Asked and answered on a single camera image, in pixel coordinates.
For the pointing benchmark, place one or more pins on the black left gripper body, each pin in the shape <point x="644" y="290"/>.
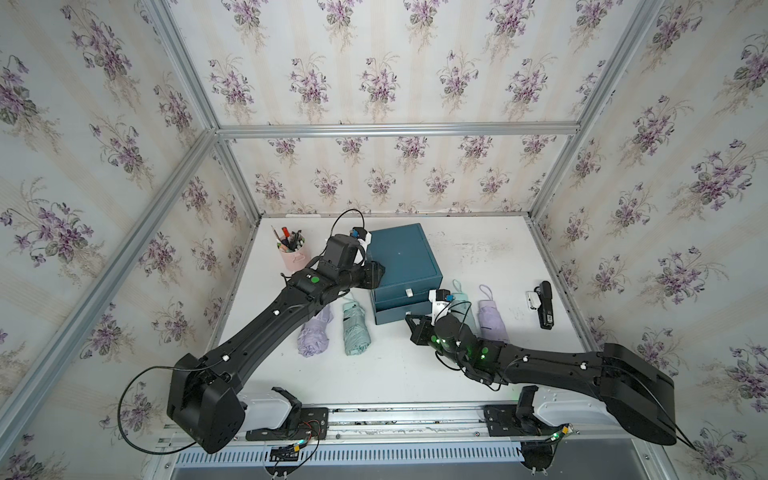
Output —
<point x="365" y="278"/>

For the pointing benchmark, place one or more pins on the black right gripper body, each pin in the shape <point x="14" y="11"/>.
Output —
<point x="428" y="336"/>

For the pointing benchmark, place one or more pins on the teal drawer cabinet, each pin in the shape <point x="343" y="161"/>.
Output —
<point x="411" y="273"/>

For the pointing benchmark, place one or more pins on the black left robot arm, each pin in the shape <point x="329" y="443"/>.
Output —
<point x="203" y="393"/>

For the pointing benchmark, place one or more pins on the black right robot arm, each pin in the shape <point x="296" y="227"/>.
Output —
<point x="638" y="395"/>

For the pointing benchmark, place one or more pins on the pink pen holder cup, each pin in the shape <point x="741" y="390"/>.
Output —
<point x="292" y="249"/>

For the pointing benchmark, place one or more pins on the black stapler device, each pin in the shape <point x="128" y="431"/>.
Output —
<point x="540" y="299"/>

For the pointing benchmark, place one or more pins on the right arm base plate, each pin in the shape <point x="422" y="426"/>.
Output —
<point x="519" y="419"/>

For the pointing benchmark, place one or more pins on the aluminium front rail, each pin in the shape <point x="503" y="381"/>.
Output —
<point x="461" y="420"/>

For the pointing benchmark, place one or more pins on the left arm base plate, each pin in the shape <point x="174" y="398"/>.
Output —
<point x="279" y="415"/>

